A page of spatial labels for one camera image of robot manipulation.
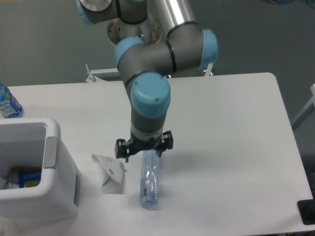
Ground blue snack wrapper in bin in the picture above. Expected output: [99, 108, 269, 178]
[5, 167, 42, 189]

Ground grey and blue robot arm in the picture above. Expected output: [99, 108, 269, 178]
[114, 0, 219, 159]

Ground blue labelled bottle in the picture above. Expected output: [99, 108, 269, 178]
[0, 83, 24, 118]

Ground clear plastic water bottle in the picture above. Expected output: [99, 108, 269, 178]
[139, 149, 160, 210]

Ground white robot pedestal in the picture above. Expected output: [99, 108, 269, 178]
[107, 14, 162, 45]

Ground white frame at right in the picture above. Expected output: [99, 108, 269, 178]
[291, 84, 315, 132]

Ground white paper carton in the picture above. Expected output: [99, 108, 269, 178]
[91, 154, 127, 194]

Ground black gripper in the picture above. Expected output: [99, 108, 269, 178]
[115, 131, 174, 163]

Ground black device at table edge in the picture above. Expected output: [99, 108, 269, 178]
[297, 199, 315, 225]

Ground white pedestal base frame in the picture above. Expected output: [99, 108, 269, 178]
[85, 63, 216, 83]

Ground white trash can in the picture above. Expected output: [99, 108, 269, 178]
[0, 118, 80, 221]

